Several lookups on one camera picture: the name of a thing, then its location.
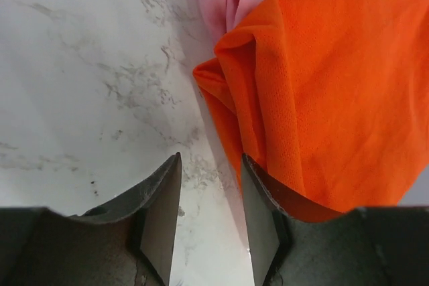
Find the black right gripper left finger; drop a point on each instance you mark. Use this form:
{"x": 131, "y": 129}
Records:
{"x": 128, "y": 240}

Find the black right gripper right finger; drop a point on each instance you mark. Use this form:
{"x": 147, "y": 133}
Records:
{"x": 366, "y": 246}

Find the folded orange t shirt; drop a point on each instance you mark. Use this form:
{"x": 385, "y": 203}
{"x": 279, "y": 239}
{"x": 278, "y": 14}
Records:
{"x": 330, "y": 97}

